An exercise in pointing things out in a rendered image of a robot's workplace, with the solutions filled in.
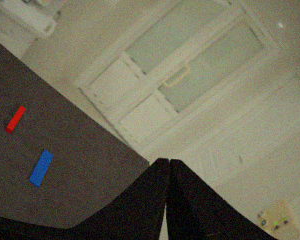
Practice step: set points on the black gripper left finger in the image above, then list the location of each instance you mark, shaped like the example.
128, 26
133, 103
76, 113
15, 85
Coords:
136, 214

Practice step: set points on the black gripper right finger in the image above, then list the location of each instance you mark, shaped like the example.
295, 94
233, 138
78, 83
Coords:
194, 211

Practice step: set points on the blue flat bar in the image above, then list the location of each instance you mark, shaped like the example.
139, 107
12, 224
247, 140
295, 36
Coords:
39, 171

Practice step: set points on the red flat bar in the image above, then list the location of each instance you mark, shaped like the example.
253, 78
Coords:
16, 117

